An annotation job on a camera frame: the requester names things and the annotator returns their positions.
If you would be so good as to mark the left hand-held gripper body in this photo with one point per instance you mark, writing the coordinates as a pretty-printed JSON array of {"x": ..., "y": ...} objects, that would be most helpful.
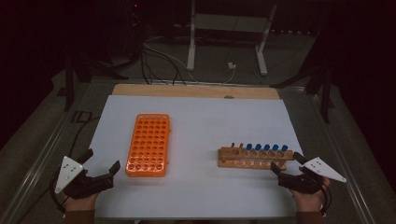
[{"x": 67, "y": 174}]

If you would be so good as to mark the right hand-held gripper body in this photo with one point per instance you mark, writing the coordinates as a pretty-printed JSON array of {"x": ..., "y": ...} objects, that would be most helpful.
[{"x": 323, "y": 169}]

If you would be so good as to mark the orange plastic tube rack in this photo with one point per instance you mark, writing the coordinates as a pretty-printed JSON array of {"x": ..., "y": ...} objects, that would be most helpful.
[{"x": 149, "y": 146}]

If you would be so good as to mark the wooden tube rack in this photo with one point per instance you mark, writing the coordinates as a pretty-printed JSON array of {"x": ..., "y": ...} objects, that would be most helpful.
[{"x": 229, "y": 161}]

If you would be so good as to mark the person's left hand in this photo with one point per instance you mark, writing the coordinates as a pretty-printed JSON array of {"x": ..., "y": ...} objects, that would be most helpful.
[{"x": 80, "y": 203}]

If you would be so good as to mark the person's right hand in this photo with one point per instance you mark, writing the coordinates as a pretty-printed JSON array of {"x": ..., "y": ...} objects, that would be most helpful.
[{"x": 308, "y": 203}]

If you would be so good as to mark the black tripod stand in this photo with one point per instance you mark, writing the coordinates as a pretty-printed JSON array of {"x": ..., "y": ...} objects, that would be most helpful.
[
  {"x": 325, "y": 93},
  {"x": 69, "y": 84}
]

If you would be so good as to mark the white table mat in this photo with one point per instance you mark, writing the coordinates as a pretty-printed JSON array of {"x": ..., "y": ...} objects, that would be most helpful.
[{"x": 199, "y": 124}]

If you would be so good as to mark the white plug adapter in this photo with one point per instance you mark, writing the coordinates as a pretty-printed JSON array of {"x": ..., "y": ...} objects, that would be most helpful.
[{"x": 232, "y": 65}]

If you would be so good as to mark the dark equipment tower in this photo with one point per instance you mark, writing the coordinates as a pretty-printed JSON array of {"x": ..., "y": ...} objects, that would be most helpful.
[{"x": 135, "y": 28}]

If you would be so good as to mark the white metal stand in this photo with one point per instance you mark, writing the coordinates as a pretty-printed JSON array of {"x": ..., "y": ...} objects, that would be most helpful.
[{"x": 191, "y": 46}]

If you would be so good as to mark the aluminium rail frame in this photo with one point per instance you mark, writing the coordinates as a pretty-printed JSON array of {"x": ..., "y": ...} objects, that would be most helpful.
[{"x": 355, "y": 190}]

